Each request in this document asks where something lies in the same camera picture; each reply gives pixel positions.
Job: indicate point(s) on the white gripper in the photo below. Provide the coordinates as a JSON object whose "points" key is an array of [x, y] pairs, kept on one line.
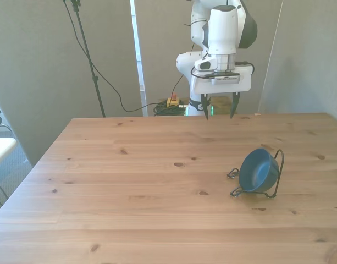
{"points": [[201, 85]]}

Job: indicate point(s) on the blue ceramic bowl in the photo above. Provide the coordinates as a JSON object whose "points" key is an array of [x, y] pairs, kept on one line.
{"points": [[256, 171]]}

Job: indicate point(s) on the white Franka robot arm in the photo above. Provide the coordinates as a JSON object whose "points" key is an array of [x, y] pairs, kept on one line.
{"points": [[223, 30]]}

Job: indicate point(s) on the yellow emergency stop box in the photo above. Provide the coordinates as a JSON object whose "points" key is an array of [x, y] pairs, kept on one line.
{"points": [[173, 101]]}

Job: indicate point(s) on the small white side table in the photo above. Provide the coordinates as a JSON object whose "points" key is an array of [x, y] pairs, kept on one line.
{"points": [[2, 147]]}

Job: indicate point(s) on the white divider post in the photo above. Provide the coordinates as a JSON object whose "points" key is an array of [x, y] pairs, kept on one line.
{"points": [[138, 55]]}

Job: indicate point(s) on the black tripod camera stand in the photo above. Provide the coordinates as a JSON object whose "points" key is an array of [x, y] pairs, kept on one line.
{"points": [[96, 79]]}

